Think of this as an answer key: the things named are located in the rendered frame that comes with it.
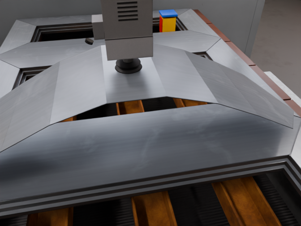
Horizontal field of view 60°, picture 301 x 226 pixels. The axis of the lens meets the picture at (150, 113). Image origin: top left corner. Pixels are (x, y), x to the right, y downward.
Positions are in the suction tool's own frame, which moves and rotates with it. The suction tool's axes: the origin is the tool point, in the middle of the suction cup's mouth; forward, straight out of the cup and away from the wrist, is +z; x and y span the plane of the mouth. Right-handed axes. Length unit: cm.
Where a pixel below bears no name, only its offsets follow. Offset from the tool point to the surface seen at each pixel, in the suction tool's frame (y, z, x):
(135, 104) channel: -33.9, 31.8, 4.1
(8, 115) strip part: 0.2, 5.4, -20.1
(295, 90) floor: -119, 101, 146
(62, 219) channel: 4.4, 31.8, -16.8
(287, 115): 3.5, 10.1, 29.3
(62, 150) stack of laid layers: -0.2, 15.6, -13.6
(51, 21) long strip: -72, 15, -24
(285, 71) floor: -149, 101, 155
